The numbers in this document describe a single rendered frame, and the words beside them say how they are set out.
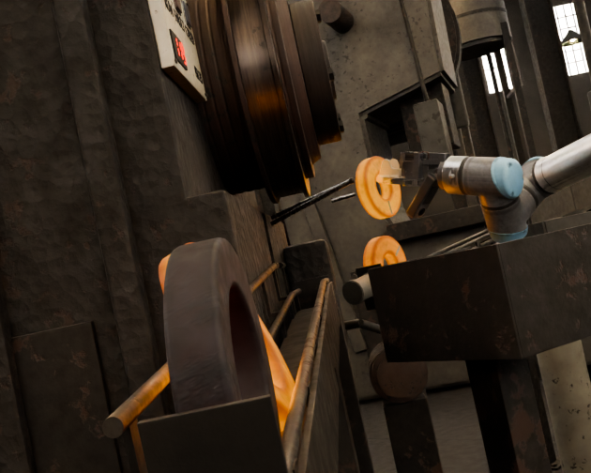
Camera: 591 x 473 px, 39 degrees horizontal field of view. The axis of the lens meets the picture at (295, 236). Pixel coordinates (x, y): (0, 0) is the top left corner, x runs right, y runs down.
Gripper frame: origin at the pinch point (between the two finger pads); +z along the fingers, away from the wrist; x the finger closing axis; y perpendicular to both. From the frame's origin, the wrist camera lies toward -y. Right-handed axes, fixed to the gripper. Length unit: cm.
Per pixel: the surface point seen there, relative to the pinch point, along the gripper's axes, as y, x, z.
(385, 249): -17.0, 1.8, -3.9
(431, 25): 66, -202, 100
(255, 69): 22, 68, -19
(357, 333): -92, -172, 121
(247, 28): 29, 68, -16
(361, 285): -23.8, 17.1, -7.3
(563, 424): -63, -30, -40
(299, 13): 34, 53, -16
